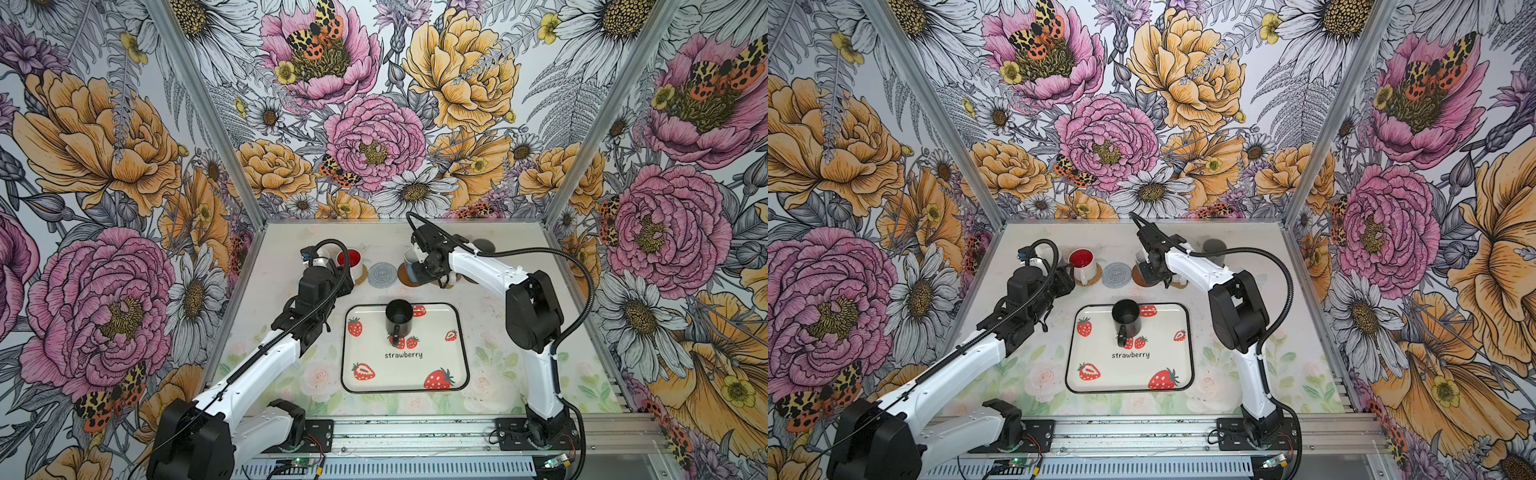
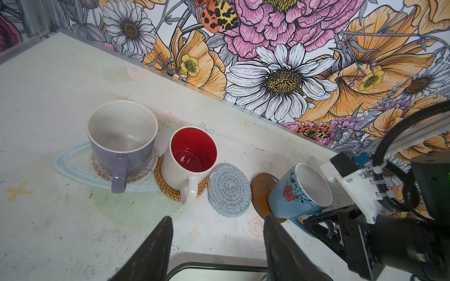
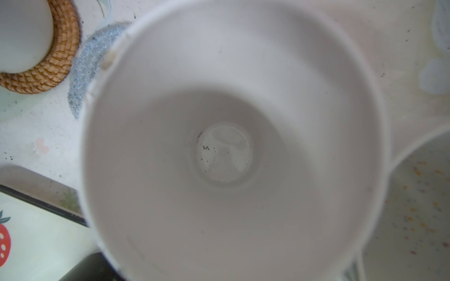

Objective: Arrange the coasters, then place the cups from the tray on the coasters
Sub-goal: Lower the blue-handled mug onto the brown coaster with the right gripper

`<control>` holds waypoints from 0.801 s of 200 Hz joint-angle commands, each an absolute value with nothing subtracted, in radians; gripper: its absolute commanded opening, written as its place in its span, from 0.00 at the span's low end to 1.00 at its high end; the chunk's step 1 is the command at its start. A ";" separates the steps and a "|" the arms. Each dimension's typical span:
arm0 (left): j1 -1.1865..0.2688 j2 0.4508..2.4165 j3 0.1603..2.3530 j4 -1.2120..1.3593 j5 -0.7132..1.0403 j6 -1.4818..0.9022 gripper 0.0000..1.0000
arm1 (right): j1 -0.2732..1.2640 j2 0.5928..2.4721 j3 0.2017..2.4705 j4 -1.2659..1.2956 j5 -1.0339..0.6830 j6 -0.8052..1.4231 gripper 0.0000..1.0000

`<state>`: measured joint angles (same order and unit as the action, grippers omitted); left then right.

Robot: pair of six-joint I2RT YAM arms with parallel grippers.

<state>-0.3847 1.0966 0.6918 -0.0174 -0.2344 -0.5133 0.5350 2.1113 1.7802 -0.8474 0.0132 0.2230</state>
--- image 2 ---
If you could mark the white mug purple handle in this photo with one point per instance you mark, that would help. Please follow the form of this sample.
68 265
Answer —
122 136

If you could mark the white mug blue handle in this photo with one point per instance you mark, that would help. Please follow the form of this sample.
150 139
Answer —
301 191

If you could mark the red interior mug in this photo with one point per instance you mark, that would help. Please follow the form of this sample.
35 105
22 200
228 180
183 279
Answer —
190 156

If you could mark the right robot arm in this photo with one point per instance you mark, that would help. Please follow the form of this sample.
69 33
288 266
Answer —
430 175

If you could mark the woven rattan coaster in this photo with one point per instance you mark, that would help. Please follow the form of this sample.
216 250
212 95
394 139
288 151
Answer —
168 190

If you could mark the glossy brown wooden coaster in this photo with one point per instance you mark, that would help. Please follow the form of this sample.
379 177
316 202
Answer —
261 187

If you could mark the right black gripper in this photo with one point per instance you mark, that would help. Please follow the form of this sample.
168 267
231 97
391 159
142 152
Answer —
418 247

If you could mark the multicolour rope coaster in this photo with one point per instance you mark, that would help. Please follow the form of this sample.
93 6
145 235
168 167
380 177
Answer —
137 176

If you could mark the grey crochet coaster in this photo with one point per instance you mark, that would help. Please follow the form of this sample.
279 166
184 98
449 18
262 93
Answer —
228 191

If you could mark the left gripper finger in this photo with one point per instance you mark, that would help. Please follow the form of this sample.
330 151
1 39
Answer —
150 261

